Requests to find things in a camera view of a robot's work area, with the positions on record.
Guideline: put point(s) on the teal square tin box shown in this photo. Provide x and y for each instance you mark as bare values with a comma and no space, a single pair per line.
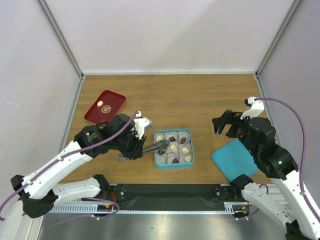
178,151

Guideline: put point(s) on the aluminium frame rail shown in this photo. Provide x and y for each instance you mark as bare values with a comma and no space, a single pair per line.
100,208

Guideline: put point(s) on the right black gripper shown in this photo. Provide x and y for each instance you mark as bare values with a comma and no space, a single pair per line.
229,117

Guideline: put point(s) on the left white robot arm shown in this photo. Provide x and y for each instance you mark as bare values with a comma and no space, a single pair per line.
41,190

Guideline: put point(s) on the teal tin lid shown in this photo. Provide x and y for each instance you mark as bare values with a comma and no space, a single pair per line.
234,160

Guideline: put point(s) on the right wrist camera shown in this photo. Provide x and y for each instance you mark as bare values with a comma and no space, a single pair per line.
254,107

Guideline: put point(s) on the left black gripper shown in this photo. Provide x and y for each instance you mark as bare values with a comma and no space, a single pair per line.
136,151

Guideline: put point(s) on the white oval chocolate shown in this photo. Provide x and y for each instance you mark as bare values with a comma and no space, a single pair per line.
100,103
159,138

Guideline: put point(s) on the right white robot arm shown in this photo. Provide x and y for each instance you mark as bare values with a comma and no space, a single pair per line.
258,137

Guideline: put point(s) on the white almond chocolate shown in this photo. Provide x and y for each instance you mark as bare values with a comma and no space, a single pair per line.
185,150

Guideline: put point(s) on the metal tongs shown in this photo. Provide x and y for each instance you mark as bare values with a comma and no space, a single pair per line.
161,145

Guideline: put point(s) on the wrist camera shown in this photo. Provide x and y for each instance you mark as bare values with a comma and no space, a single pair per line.
141,124
254,107

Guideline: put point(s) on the dark square chocolate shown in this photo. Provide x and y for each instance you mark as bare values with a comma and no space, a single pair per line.
161,151
172,139

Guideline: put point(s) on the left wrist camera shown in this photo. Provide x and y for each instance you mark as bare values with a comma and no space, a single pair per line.
141,124

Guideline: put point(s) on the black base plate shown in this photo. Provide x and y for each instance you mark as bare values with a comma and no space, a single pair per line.
177,194

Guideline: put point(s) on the beige square chocolate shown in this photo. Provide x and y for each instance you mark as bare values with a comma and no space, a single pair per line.
172,147

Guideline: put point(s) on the red lacquer tray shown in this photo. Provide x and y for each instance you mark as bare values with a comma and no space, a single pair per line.
112,103

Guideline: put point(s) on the dark oval chocolate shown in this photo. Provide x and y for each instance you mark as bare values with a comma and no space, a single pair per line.
183,140
175,161

